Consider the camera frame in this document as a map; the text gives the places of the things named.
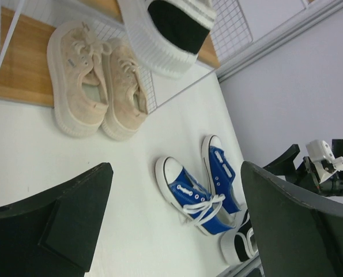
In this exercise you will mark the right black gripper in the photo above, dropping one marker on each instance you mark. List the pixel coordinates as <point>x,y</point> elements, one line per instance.
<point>284,166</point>

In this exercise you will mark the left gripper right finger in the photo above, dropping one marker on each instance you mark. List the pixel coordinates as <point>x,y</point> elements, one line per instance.
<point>298,232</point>

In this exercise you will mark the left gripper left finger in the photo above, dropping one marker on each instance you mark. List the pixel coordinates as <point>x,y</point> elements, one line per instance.
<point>55,232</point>

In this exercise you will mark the black white sneaker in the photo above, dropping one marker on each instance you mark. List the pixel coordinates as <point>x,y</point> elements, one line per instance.
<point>166,36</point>
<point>239,244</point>

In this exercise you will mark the blue canvas sneaker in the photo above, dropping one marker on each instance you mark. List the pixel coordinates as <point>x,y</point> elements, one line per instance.
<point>212,213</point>
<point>220,173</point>

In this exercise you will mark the beige platform sneaker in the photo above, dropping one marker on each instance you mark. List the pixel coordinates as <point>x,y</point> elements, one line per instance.
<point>128,102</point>
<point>75,62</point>

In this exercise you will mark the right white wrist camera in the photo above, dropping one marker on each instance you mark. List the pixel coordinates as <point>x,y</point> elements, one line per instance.
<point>322,157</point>

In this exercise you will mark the white wire wooden shoe shelf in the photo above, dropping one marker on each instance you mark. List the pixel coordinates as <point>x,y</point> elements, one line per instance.
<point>26,26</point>

